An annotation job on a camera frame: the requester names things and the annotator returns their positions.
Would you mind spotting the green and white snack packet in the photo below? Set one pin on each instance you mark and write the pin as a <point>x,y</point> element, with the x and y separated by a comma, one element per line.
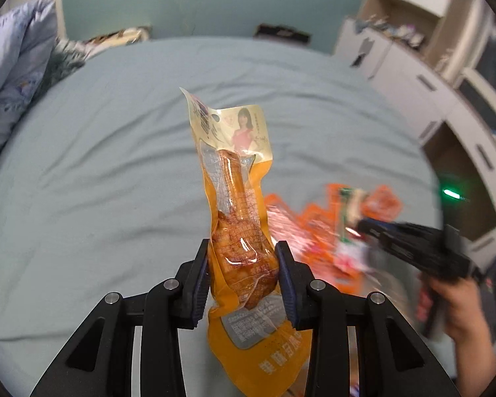
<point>351,215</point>

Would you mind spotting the person's right hand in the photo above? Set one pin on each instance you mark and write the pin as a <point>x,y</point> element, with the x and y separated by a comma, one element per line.
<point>458,306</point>

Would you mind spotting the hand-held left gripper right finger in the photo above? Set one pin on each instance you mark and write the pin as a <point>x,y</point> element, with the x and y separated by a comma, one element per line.
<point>287,293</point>

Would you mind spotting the black box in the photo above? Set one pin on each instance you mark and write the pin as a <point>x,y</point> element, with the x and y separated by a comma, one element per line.
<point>281,33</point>

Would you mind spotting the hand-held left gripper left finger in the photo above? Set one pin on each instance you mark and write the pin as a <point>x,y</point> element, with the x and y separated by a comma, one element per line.
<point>199,293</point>

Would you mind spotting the green floral pillow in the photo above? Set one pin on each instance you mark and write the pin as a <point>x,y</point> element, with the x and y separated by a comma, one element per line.
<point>64,62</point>

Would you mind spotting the yellow chicken drumstick packet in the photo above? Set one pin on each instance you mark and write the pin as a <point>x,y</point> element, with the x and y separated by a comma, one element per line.
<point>239,256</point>

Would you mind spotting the purple floral duvet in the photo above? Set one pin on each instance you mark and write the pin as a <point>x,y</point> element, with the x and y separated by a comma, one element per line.
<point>12,70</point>

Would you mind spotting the white drawer cabinet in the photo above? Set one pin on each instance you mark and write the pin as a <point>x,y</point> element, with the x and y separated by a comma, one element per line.
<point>401,66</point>

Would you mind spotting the pink spicy stick packet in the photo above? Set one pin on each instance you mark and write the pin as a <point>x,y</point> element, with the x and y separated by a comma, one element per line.
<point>285,219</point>

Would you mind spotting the person's right forearm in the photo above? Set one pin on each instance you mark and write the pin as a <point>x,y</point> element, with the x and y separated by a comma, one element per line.
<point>475,359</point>

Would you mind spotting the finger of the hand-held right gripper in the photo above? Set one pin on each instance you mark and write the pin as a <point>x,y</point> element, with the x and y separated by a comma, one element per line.
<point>401,248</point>
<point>388,228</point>

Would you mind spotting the cluttered bedside table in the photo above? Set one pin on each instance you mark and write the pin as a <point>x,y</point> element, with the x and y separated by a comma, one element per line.
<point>124,35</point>

